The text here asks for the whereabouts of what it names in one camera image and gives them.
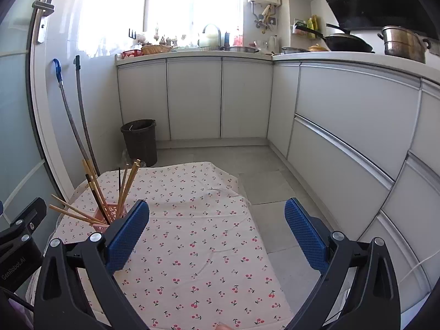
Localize wooden chopstick one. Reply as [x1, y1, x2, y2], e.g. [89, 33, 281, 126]
[49, 204, 109, 228]

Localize wooden chopstick six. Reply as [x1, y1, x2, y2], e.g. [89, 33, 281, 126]
[84, 159, 106, 212]

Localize wooden chopstick three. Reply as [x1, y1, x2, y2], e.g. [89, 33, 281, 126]
[51, 194, 105, 224]

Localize wooden chopstick five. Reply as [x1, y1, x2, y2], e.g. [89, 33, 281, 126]
[119, 164, 131, 210]

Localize wooden chopstick four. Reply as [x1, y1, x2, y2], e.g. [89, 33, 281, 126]
[117, 159, 141, 218]

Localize wooden chopstick two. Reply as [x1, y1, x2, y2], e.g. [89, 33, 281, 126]
[82, 159, 109, 224]

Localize black chopstick gold band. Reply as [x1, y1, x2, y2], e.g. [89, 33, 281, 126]
[85, 174, 110, 225]

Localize chrome kitchen faucet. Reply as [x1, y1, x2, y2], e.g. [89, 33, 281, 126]
[198, 24, 221, 51]

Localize gloved hand fingertip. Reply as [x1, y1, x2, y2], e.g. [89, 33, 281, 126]
[215, 323, 232, 330]

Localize pink perforated utensil holder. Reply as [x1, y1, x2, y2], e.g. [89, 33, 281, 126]
[90, 204, 128, 232]

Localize clear plastic bag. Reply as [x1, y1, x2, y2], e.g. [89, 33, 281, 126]
[118, 149, 133, 168]

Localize frosted glass sliding door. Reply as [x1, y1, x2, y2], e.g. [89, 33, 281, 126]
[1, 0, 54, 229]

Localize cherry print tablecloth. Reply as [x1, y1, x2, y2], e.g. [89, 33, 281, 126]
[31, 160, 297, 330]

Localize dark brown trash bin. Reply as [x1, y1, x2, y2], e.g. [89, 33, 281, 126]
[120, 119, 157, 167]

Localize white cabinet row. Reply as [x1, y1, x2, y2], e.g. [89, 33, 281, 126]
[116, 52, 439, 309]

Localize red fruit basket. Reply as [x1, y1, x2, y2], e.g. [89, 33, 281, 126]
[122, 49, 143, 59]

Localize woven bread basket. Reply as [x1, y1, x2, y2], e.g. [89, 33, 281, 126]
[141, 44, 172, 55]

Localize black frying pan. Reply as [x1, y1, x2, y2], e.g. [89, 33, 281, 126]
[295, 23, 373, 53]

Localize white electric kettle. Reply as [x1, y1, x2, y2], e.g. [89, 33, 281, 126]
[267, 35, 279, 54]

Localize yellow bottles on shelf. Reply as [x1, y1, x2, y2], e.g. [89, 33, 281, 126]
[307, 15, 320, 31]

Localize stainless steel stock pot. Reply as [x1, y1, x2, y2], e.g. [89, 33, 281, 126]
[377, 25, 431, 64]

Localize blue handled mop pole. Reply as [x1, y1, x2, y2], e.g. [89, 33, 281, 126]
[52, 58, 88, 160]

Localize dark handled broom pole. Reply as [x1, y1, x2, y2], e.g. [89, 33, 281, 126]
[73, 54, 101, 176]

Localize silver door handle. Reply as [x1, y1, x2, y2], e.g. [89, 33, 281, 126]
[32, 0, 55, 44]

